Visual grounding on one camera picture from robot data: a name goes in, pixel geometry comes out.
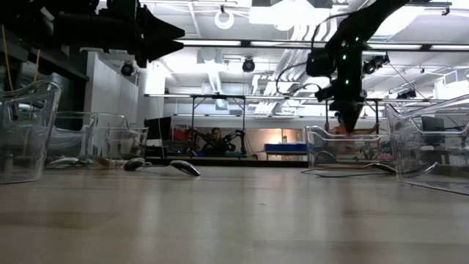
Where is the black monitor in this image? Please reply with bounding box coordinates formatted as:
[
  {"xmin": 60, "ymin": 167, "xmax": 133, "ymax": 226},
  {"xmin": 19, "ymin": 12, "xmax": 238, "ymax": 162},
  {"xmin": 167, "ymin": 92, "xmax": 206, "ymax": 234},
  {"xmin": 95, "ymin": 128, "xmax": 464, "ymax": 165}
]
[{"xmin": 143, "ymin": 116, "xmax": 173, "ymax": 148}]

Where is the person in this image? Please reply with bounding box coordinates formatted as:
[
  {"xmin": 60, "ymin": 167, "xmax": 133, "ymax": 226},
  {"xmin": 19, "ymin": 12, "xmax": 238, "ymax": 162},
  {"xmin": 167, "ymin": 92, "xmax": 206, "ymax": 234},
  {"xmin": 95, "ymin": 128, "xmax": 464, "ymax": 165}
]
[
  {"xmin": 201, "ymin": 127, "xmax": 237, "ymax": 158},
  {"xmin": 324, "ymin": 111, "xmax": 381, "ymax": 157}
]

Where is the black ceiling track light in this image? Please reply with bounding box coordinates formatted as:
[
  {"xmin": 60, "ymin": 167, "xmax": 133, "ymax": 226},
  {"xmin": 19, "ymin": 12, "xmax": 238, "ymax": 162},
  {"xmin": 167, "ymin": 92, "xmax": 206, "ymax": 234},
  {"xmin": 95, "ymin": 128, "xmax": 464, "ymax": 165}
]
[{"xmin": 362, "ymin": 54, "xmax": 391, "ymax": 77}]

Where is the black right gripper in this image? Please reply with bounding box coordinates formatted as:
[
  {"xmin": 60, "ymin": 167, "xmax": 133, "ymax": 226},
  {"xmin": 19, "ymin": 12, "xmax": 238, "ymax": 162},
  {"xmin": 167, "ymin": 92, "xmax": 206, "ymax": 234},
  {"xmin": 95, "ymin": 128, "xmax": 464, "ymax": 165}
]
[{"xmin": 314, "ymin": 38, "xmax": 368, "ymax": 134}]

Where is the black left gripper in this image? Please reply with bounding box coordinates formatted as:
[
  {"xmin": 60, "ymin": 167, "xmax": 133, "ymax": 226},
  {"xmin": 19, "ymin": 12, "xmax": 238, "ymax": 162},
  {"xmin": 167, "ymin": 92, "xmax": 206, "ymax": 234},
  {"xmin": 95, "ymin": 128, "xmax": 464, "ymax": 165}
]
[{"xmin": 54, "ymin": 0, "xmax": 186, "ymax": 69}]

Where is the clear plastic bin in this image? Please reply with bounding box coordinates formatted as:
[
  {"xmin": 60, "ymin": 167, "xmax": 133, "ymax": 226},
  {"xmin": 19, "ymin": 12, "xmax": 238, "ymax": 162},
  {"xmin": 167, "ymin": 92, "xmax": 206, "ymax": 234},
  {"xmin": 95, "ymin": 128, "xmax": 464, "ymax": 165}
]
[
  {"xmin": 303, "ymin": 125, "xmax": 395, "ymax": 170},
  {"xmin": 384, "ymin": 93, "xmax": 469, "ymax": 197},
  {"xmin": 0, "ymin": 79, "xmax": 64, "ymax": 186},
  {"xmin": 45, "ymin": 111, "xmax": 150, "ymax": 170}
]

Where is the black beam with light strips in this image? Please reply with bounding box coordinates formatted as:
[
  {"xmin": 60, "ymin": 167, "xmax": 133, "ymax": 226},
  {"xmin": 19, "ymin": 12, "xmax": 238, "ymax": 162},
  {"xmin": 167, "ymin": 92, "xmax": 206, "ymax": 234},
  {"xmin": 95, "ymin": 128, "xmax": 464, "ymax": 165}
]
[{"xmin": 175, "ymin": 36, "xmax": 469, "ymax": 52}]

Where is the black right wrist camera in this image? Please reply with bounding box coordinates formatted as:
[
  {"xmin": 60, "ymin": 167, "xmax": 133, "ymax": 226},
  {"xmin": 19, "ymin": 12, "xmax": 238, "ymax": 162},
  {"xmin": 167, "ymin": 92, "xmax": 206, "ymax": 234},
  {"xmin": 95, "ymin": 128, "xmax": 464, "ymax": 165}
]
[{"xmin": 306, "ymin": 49, "xmax": 336, "ymax": 78}]

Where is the blue storage tote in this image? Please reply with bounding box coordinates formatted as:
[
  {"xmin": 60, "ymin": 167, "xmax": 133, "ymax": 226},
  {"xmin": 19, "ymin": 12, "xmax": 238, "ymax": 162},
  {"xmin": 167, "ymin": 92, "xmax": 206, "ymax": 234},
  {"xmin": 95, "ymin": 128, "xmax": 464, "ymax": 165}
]
[{"xmin": 263, "ymin": 142, "xmax": 307, "ymax": 153}]

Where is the black aluminium table frame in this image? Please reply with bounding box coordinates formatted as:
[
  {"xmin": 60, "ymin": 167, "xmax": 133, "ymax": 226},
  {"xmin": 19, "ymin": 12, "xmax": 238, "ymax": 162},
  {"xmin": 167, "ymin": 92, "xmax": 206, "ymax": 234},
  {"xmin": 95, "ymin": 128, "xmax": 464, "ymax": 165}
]
[{"xmin": 144, "ymin": 156, "xmax": 309, "ymax": 169}]

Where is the white ring lamp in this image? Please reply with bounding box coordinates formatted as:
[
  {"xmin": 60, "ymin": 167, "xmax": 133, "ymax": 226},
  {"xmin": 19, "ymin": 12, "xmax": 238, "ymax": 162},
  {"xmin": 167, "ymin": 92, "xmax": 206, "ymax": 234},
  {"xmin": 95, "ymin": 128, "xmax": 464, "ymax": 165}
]
[{"xmin": 213, "ymin": 9, "xmax": 236, "ymax": 31}]

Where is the black gantry frame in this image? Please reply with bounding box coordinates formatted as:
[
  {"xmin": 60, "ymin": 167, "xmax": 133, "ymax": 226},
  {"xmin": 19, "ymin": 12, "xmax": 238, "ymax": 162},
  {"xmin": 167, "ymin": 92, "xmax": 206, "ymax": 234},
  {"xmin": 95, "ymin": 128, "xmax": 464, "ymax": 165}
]
[
  {"xmin": 324, "ymin": 97, "xmax": 380, "ymax": 133},
  {"xmin": 189, "ymin": 94, "xmax": 247, "ymax": 148}
]

